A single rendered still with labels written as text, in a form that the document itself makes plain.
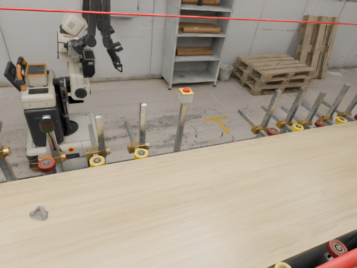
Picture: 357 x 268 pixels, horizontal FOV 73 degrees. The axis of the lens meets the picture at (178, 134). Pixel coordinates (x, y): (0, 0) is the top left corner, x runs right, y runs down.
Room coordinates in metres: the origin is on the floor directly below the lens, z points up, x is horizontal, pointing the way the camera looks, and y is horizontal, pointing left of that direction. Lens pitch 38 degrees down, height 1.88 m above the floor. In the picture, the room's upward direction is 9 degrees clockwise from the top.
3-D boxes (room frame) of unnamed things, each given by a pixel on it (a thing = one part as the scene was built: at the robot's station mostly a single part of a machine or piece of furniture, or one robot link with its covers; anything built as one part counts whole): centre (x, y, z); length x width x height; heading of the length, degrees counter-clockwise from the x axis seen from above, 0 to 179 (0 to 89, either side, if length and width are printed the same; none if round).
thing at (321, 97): (1.85, -1.11, 0.87); 0.04 x 0.04 x 0.48; 27
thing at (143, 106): (1.17, 0.23, 0.92); 0.04 x 0.04 x 0.48; 27
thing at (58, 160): (0.93, 0.69, 0.85); 0.14 x 0.06 x 0.05; 117
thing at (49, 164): (0.84, 0.66, 0.85); 0.08 x 0.08 x 0.11
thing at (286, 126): (1.77, -0.82, 0.83); 0.43 x 0.03 x 0.04; 27
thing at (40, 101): (1.84, 1.26, 0.59); 0.55 x 0.34 x 0.83; 27
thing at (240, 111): (1.66, -0.60, 0.82); 0.43 x 0.03 x 0.04; 27
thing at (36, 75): (1.83, 1.28, 0.87); 0.23 x 0.15 x 0.11; 27
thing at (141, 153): (1.03, 0.20, 0.85); 0.08 x 0.08 x 0.11
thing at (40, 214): (0.55, 0.54, 0.91); 0.09 x 0.07 x 0.02; 54
